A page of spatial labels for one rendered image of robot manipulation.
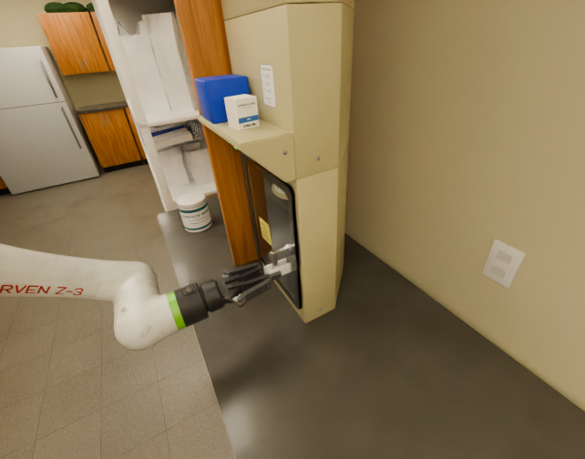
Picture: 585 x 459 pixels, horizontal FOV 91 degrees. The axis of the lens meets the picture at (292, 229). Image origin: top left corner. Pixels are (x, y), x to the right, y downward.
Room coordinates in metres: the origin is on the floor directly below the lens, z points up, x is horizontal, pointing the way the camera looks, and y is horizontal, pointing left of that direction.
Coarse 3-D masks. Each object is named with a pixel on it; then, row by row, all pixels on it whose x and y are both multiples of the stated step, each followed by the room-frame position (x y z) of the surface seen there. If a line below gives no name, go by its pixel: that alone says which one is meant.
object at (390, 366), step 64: (192, 256) 0.96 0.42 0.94; (256, 320) 0.60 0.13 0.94; (320, 320) 0.59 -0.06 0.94; (384, 320) 0.57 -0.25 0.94; (448, 320) 0.55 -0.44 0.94; (256, 384) 0.40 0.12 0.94; (320, 384) 0.39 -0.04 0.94; (384, 384) 0.38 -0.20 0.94; (448, 384) 0.37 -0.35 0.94; (512, 384) 0.35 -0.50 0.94; (256, 448) 0.26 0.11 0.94; (320, 448) 0.26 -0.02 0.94; (384, 448) 0.25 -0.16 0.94; (448, 448) 0.24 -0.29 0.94; (512, 448) 0.23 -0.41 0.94; (576, 448) 0.22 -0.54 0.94
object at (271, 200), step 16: (256, 176) 0.76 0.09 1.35; (272, 176) 0.66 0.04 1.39; (256, 192) 0.78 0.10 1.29; (272, 192) 0.67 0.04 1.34; (288, 192) 0.59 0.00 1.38; (256, 208) 0.80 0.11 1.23; (272, 208) 0.68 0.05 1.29; (288, 208) 0.60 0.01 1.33; (256, 224) 0.82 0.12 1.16; (272, 224) 0.69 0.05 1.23; (288, 224) 0.60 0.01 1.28; (272, 240) 0.71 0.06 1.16; (288, 240) 0.61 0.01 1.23; (288, 256) 0.62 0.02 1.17; (288, 288) 0.64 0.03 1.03
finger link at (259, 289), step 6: (264, 282) 0.54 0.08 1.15; (270, 282) 0.54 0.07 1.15; (252, 288) 0.52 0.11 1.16; (258, 288) 0.52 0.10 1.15; (264, 288) 0.53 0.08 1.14; (270, 288) 0.54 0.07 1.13; (246, 294) 0.50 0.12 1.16; (252, 294) 0.51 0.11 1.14; (258, 294) 0.52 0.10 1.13; (240, 300) 0.49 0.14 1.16; (246, 300) 0.50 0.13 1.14; (240, 306) 0.49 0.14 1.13
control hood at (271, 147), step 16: (224, 128) 0.65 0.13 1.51; (256, 128) 0.63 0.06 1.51; (272, 128) 0.62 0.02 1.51; (240, 144) 0.53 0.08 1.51; (256, 144) 0.54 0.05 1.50; (272, 144) 0.56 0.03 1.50; (288, 144) 0.57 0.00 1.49; (256, 160) 0.54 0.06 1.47; (272, 160) 0.55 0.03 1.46; (288, 160) 0.57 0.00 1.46; (288, 176) 0.57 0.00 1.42
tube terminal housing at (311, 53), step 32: (256, 32) 0.69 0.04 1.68; (288, 32) 0.58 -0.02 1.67; (320, 32) 0.61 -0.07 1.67; (352, 32) 0.79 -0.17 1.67; (256, 64) 0.71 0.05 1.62; (288, 64) 0.58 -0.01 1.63; (320, 64) 0.61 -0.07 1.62; (256, 96) 0.73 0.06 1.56; (288, 96) 0.59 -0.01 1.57; (320, 96) 0.60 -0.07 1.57; (288, 128) 0.60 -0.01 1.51; (320, 128) 0.60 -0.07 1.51; (320, 160) 0.60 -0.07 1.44; (320, 192) 0.60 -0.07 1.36; (320, 224) 0.60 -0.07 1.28; (320, 256) 0.60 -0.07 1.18; (320, 288) 0.60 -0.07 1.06
